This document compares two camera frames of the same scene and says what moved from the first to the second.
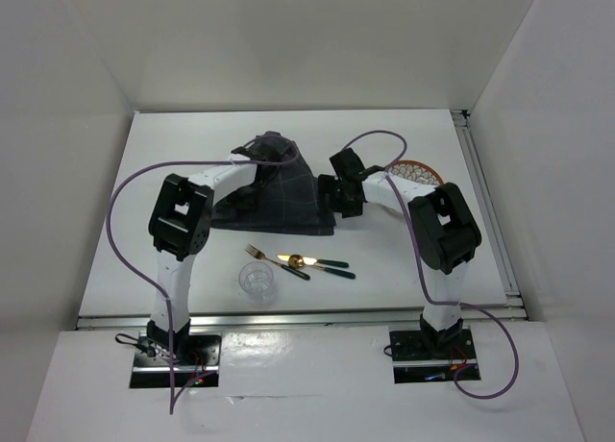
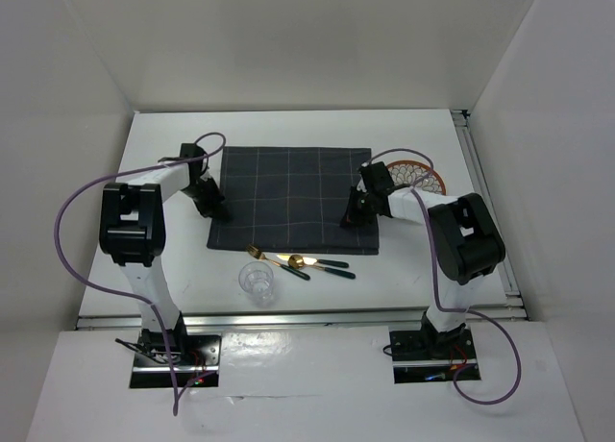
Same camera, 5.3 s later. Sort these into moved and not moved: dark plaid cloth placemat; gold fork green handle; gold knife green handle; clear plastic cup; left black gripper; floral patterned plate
Moved: dark plaid cloth placemat; left black gripper
Not moved: floral patterned plate; gold fork green handle; gold knife green handle; clear plastic cup
